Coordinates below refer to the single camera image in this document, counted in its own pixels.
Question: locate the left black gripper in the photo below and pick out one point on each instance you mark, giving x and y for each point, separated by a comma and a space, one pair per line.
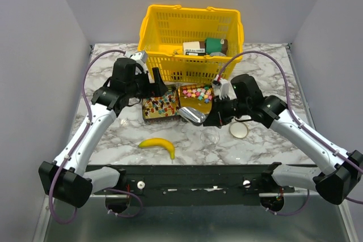
159, 89

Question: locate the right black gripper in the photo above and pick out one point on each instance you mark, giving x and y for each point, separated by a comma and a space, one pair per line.
216, 117

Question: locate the candy tin box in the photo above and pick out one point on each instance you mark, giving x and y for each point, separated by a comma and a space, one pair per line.
165, 108

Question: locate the shiny metal scoop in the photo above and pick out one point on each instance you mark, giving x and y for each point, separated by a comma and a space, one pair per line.
192, 115

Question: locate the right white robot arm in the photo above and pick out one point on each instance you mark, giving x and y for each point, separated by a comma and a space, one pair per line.
276, 115

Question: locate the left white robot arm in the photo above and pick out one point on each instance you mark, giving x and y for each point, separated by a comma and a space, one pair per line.
104, 109

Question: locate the clear plastic jar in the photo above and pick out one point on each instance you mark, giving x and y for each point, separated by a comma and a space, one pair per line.
210, 137

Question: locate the gold jar lid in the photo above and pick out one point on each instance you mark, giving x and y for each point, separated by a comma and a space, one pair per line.
239, 130

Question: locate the white and black box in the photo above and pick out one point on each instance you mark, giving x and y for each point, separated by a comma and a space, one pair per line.
194, 47

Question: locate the yellow banana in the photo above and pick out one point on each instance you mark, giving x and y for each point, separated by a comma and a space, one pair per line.
159, 142

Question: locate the yellow plastic shopping basket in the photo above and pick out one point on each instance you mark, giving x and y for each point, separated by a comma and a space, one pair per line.
166, 28

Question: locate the green and brown bottle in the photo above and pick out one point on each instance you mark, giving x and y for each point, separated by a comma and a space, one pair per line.
214, 45

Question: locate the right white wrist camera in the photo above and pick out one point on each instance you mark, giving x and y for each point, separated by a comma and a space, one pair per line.
221, 87

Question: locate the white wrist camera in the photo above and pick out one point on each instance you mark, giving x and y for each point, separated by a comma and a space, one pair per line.
221, 87
140, 57

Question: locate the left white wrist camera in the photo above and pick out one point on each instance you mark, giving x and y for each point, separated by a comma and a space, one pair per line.
140, 57

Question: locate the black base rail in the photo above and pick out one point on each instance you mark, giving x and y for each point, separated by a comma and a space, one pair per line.
192, 185

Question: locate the aluminium frame rail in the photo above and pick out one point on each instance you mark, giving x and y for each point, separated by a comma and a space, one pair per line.
75, 189

